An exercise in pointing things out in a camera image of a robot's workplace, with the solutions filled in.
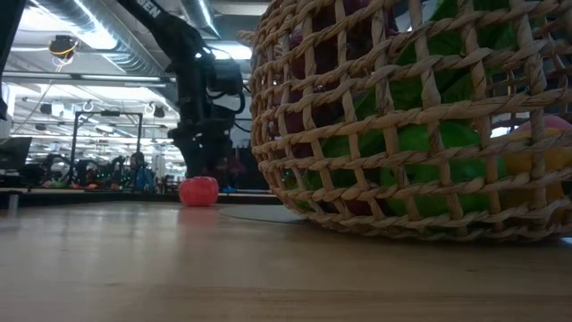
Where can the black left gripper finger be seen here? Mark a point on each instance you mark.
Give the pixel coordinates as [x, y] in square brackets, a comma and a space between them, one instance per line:
[196, 163]

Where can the small orange pumpkin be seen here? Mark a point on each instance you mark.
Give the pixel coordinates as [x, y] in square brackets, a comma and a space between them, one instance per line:
[199, 191]

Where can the green lettuce leaf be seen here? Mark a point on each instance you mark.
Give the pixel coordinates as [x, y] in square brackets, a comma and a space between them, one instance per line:
[420, 94]

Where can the yellow bell pepper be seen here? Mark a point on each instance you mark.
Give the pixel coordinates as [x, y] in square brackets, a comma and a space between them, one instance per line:
[554, 161]

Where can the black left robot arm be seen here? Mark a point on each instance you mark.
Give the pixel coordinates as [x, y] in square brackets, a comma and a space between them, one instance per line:
[179, 40]

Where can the person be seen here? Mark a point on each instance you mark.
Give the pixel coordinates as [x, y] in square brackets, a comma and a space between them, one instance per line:
[140, 174]

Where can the grey round mat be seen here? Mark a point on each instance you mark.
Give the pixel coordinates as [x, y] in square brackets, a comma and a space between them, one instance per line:
[263, 214]

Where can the black round ceiling device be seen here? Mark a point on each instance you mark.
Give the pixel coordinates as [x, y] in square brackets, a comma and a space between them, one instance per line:
[62, 44]

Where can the black monitor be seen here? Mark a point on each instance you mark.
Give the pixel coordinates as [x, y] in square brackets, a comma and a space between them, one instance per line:
[13, 154]

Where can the silver ceiling duct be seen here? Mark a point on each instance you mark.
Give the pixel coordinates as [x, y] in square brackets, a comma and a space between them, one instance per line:
[111, 27]

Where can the black metal stand frame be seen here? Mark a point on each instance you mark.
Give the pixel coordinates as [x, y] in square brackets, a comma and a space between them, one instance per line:
[73, 143]

